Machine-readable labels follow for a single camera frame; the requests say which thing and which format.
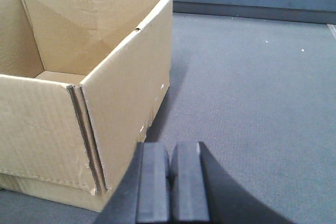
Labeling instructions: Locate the brown cardboard carton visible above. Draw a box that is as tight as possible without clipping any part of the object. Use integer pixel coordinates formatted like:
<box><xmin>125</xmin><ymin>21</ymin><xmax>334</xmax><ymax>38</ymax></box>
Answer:
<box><xmin>1</xmin><ymin>0</ymin><xmax>173</xmax><ymax>212</ymax></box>

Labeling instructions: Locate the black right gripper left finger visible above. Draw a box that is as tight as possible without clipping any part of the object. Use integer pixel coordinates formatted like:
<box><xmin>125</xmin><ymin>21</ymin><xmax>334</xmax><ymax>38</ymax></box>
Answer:
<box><xmin>94</xmin><ymin>143</ymin><xmax>170</xmax><ymax>223</ymax></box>

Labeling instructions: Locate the grey conveyor belt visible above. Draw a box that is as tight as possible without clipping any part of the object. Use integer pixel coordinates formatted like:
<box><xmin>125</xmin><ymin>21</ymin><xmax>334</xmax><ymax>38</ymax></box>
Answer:
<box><xmin>1</xmin><ymin>14</ymin><xmax>335</xmax><ymax>223</ymax></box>

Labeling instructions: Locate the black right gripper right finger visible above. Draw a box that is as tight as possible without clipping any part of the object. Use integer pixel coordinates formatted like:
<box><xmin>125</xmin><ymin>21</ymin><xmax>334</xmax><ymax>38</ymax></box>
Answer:
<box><xmin>170</xmin><ymin>142</ymin><xmax>292</xmax><ymax>223</ymax></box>

